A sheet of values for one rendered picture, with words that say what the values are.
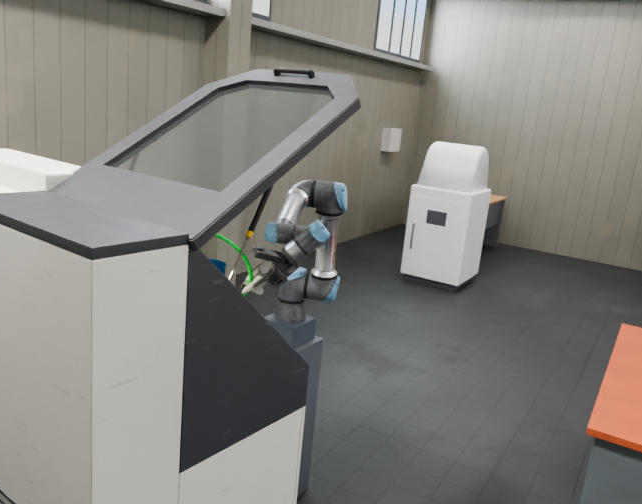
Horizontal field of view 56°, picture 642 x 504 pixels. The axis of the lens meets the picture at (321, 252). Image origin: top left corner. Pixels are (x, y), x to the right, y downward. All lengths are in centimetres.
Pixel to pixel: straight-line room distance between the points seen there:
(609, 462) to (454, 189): 444
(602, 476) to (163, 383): 170
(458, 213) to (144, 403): 523
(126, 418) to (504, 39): 876
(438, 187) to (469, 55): 365
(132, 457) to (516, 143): 848
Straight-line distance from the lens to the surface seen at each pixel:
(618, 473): 263
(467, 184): 659
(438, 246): 667
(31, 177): 224
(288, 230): 217
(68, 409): 167
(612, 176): 942
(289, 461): 231
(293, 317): 269
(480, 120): 977
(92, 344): 151
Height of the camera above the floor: 186
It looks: 14 degrees down
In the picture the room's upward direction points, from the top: 6 degrees clockwise
